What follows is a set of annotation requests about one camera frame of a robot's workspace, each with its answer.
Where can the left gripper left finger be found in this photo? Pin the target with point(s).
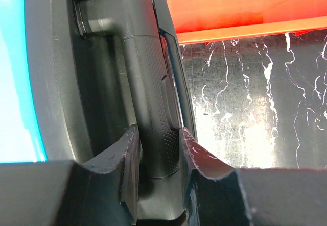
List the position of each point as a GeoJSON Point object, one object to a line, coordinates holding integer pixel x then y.
{"type": "Point", "coordinates": [101, 191]}

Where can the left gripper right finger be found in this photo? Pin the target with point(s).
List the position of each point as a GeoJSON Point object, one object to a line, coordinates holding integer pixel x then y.
{"type": "Point", "coordinates": [218, 194]}

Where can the blue hard-shell suitcase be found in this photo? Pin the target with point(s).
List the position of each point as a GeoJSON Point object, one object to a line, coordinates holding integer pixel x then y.
{"type": "Point", "coordinates": [77, 74]}

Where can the red plastic bin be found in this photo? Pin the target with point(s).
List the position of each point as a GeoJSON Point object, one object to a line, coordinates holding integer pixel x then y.
{"type": "Point", "coordinates": [198, 21]}

